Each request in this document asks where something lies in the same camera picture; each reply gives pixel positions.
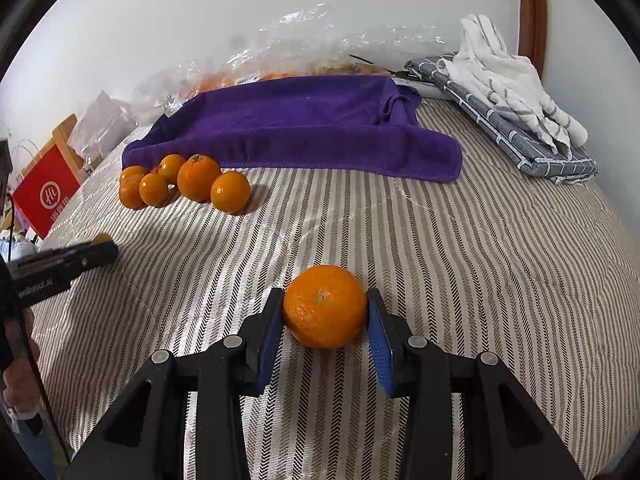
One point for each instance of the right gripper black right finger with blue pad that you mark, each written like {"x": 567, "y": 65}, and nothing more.
{"x": 506, "y": 435}

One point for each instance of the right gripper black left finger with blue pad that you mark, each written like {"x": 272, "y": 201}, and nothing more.
{"x": 142, "y": 434}

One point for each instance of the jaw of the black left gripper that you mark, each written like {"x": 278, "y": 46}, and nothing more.
{"x": 45, "y": 274}

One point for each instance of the person's left hand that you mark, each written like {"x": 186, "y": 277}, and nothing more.
{"x": 21, "y": 392}

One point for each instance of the red paper bag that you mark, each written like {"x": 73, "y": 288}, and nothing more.
{"x": 45, "y": 191}

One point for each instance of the orange leftmost front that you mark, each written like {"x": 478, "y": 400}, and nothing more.
{"x": 129, "y": 194}

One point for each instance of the orange leftmost back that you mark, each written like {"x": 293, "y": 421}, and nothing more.
{"x": 131, "y": 171}

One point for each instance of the cardboard box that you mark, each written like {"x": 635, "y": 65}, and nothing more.
{"x": 60, "y": 139}

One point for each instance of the small orange front middle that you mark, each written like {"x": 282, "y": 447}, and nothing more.
{"x": 153, "y": 190}

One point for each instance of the small orange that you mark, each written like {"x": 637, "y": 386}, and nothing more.
{"x": 169, "y": 167}
{"x": 153, "y": 190}

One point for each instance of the striped bed cover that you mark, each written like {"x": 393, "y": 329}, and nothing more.
{"x": 544, "y": 275}

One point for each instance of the small orange back middle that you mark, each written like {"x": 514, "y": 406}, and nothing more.
{"x": 169, "y": 167}

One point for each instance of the large orange with stem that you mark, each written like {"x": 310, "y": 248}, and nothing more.
{"x": 196, "y": 177}

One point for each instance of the orange rightmost of group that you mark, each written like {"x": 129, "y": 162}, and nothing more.
{"x": 230, "y": 192}

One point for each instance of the folded blue grid cloth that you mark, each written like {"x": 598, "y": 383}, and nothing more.
{"x": 525, "y": 150}

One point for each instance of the purple towel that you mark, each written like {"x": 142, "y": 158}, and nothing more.
{"x": 351, "y": 122}

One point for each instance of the clear plastic bag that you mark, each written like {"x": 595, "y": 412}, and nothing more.
{"x": 302, "y": 43}

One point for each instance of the white grey striped towel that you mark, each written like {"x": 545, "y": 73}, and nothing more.
{"x": 510, "y": 85}

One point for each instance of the brown wooden frame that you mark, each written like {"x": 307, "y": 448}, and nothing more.
{"x": 532, "y": 38}

